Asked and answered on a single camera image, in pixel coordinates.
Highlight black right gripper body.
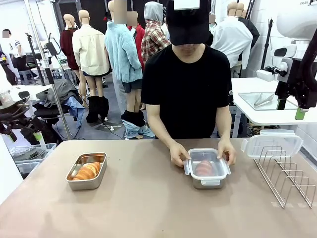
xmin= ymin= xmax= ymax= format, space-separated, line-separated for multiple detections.
xmin=274 ymin=78 xmax=312 ymax=110

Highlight clear plastic storage bin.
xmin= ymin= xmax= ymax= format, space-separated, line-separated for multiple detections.
xmin=9 ymin=143 xmax=57 ymax=163
xmin=14 ymin=160 xmax=42 ymax=178

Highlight clear plastic container lid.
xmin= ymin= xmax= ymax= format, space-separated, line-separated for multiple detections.
xmin=241 ymin=129 xmax=304 ymax=160
xmin=183 ymin=148 xmax=232 ymax=186

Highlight metal wire rack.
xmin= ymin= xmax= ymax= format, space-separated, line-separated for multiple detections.
xmin=254 ymin=145 xmax=317 ymax=209

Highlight white side table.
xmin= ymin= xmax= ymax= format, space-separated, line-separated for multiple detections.
xmin=230 ymin=77 xmax=317 ymax=139

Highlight silver metal tongs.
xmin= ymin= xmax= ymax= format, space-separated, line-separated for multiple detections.
xmin=253 ymin=93 xmax=275 ymax=108

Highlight black light stand with adapter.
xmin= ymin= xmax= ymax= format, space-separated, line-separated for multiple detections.
xmin=45 ymin=32 xmax=62 ymax=85

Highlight mannequin in cream jacket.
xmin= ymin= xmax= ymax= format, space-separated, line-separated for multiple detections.
xmin=71 ymin=9 xmax=111 ymax=123

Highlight black baseball cap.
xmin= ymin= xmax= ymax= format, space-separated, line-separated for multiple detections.
xmin=165 ymin=0 xmax=211 ymax=46

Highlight steel rectangular container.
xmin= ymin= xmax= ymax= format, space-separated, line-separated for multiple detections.
xmin=191 ymin=172 xmax=225 ymax=190
xmin=65 ymin=151 xmax=107 ymax=191

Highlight golden croissant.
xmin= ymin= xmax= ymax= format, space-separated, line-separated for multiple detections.
xmin=71 ymin=161 xmax=101 ymax=181
xmin=195 ymin=159 xmax=215 ymax=176

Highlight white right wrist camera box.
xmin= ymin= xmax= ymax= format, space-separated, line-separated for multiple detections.
xmin=256 ymin=65 xmax=289 ymax=82

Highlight slanted silver metal pole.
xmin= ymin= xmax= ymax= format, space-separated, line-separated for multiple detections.
xmin=24 ymin=0 xmax=73 ymax=140

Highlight mannequin with white collar top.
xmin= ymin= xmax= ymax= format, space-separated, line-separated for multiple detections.
xmin=209 ymin=14 xmax=218 ymax=33

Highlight black garment heap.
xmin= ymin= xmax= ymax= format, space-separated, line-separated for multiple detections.
xmin=21 ymin=100 xmax=62 ymax=147

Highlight mannequin in dark red sweater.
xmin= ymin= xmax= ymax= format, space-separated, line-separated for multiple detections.
xmin=59 ymin=13 xmax=82 ymax=100

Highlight mannequin in light blue fleece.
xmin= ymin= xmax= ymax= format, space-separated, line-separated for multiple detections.
xmin=104 ymin=0 xmax=157 ymax=140

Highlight person's left forearm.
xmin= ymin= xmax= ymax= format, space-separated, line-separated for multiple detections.
xmin=214 ymin=103 xmax=233 ymax=143

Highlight grey plastic stool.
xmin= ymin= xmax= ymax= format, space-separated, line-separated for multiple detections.
xmin=19 ymin=70 xmax=34 ymax=85

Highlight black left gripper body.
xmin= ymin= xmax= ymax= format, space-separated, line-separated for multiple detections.
xmin=1 ymin=110 xmax=35 ymax=133

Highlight black camera tripod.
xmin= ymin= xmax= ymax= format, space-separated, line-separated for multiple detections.
xmin=24 ymin=31 xmax=47 ymax=87

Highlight mannequin in white shirt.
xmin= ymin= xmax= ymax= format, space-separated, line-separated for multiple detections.
xmin=211 ymin=1 xmax=254 ymax=70

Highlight person's right hand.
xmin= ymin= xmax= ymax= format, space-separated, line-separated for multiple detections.
xmin=169 ymin=142 xmax=192 ymax=167

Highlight tall black stand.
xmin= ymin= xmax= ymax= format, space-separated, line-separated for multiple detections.
xmin=259 ymin=17 xmax=274 ymax=79

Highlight mannequin in red jacket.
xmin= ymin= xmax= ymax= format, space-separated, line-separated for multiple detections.
xmin=126 ymin=11 xmax=146 ymax=72

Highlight grey garment pile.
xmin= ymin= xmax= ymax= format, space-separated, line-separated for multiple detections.
xmin=47 ymin=79 xmax=86 ymax=115

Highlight person's right forearm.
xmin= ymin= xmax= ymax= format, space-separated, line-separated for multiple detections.
xmin=145 ymin=103 xmax=180 ymax=151

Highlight mannequin with dark bucket hat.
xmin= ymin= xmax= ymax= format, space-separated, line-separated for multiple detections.
xmin=160 ymin=6 xmax=171 ymax=40

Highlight background person in white shirt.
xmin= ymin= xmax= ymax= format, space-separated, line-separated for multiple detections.
xmin=1 ymin=29 xmax=27 ymax=75

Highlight mannequin in plaid shirt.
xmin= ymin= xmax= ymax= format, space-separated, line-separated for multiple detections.
xmin=140 ymin=1 xmax=172 ymax=65

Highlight black right arm cable sleeve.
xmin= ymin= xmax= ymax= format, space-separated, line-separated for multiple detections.
xmin=296 ymin=31 xmax=317 ymax=105

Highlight person in black t-shirt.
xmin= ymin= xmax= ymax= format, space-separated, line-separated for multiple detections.
xmin=140 ymin=0 xmax=235 ymax=139

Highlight light blue garment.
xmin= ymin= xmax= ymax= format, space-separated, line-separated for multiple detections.
xmin=64 ymin=96 xmax=86 ymax=128

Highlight mannequin in black coat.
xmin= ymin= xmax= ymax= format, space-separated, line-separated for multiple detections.
xmin=236 ymin=1 xmax=261 ymax=50

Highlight person's left hand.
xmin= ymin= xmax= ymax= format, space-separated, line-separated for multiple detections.
xmin=216 ymin=138 xmax=237 ymax=167

